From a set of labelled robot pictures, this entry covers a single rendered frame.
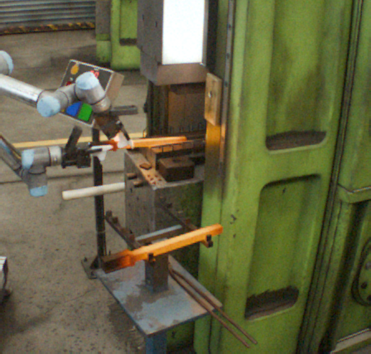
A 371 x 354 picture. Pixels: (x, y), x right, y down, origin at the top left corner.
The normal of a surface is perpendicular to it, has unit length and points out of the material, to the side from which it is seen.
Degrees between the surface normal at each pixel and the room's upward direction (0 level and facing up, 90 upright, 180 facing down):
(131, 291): 0
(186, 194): 90
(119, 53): 90
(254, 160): 89
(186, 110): 90
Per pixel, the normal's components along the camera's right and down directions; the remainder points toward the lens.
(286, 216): 0.40, 0.41
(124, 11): 0.16, 0.43
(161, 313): 0.04, -0.90
